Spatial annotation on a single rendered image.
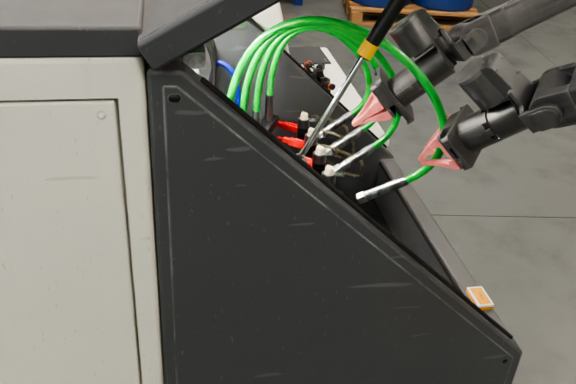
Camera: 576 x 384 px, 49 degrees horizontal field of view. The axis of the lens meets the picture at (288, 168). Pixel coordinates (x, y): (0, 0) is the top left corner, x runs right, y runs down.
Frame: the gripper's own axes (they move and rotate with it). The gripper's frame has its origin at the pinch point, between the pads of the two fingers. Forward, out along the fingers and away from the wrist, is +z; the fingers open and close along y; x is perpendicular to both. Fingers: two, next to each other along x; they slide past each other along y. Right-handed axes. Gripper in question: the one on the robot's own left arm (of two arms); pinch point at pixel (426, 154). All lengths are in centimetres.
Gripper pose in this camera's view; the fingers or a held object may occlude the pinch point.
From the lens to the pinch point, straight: 108.9
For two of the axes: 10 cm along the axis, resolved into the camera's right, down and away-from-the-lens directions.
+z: -5.8, 3.3, 7.4
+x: 6.5, 7.4, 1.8
